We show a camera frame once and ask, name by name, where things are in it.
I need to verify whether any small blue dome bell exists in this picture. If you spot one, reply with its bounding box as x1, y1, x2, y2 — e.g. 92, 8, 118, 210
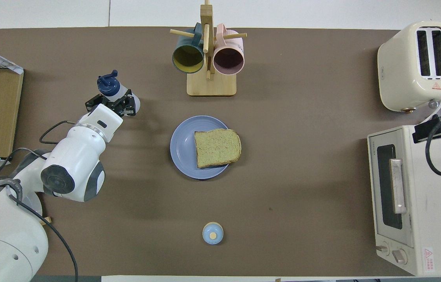
202, 222, 224, 245

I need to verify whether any blue round plate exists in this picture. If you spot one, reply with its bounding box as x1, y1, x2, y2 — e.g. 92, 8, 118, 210
170, 116, 234, 180

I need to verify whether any wooden mug tree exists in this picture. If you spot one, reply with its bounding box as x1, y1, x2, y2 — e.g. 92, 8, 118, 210
170, 0, 247, 97

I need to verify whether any brown table mat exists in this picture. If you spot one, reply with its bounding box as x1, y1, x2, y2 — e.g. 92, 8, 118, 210
0, 27, 441, 277

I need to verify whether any translucent squeeze bottle blue cap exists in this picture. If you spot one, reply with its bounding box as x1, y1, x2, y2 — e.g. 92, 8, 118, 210
97, 70, 141, 117

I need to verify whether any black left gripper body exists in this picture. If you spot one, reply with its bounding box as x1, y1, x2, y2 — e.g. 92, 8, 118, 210
102, 97, 126, 115

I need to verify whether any toasted bread slice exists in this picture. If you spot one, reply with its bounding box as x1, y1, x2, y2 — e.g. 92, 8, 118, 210
194, 128, 242, 169

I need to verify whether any cream two-slot toaster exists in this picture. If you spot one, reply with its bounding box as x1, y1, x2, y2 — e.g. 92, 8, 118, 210
377, 21, 441, 112

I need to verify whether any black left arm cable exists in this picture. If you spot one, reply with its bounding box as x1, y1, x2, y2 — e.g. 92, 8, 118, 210
0, 121, 78, 282

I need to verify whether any pale grey plate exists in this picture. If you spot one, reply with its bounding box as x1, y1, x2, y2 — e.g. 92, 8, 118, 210
0, 180, 43, 235

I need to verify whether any dark teal mug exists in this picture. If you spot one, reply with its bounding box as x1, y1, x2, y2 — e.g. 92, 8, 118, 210
172, 22, 205, 74

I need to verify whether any pink mug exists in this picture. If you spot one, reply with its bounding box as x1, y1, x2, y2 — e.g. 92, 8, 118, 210
213, 23, 245, 76

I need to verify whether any white toaster oven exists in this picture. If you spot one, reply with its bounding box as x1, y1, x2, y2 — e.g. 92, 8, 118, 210
367, 125, 441, 277

